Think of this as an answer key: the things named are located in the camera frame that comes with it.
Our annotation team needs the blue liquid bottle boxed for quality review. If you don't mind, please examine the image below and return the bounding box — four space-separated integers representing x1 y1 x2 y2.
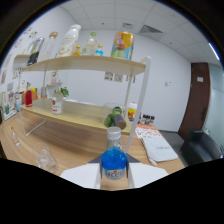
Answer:
101 126 128 181

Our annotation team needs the small clear bottle orange cap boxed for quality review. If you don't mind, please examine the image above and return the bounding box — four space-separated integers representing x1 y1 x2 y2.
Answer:
9 125 22 148

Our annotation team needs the clear bottle cork lid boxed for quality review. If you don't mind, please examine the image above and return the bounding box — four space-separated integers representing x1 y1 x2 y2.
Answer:
41 31 59 62

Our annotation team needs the white milk bottle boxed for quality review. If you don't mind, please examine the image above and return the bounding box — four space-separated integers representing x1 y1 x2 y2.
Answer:
55 23 82 58

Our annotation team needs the yellow red lidded cup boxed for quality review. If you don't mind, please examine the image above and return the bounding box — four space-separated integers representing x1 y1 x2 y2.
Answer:
127 102 138 123

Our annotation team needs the white notebook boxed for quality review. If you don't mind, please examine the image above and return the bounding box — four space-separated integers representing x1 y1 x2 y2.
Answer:
141 134 179 167

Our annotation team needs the clear glass with ice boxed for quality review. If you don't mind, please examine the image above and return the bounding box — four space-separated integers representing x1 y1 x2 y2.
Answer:
32 142 59 174

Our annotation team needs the black armchair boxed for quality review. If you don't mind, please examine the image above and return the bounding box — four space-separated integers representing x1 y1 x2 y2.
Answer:
179 129 224 166

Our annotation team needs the bowl of green limes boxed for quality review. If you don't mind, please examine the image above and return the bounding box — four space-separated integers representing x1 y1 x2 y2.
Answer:
103 105 124 128

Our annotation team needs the clear bottle red label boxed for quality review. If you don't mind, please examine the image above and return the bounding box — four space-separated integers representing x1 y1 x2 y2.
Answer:
51 87 64 116

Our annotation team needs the green potted plant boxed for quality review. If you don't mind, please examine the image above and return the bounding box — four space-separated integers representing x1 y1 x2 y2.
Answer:
54 86 70 98

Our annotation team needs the brown door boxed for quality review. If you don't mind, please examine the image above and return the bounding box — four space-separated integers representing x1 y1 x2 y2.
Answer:
178 62 212 141

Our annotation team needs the red liquid bottle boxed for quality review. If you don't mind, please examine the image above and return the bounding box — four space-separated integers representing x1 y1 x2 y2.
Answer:
24 87 34 108

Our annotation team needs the small yellow bottle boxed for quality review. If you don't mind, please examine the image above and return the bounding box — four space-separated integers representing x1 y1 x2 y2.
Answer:
72 45 82 57

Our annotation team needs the small blue bottle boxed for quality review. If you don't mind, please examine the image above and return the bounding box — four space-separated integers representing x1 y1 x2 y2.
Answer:
94 43 104 57

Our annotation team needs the black yellow snack bag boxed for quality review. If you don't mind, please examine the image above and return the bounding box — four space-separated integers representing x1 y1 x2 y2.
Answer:
26 36 46 67

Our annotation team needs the dark handled tool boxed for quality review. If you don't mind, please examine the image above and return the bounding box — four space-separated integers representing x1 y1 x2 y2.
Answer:
114 114 128 130

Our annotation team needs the white frame wooden shelf rack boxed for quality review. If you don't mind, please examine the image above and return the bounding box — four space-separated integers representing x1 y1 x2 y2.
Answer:
18 54 152 154

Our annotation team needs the wooden wall shelf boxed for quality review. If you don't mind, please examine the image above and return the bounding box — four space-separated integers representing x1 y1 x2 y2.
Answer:
13 54 31 66

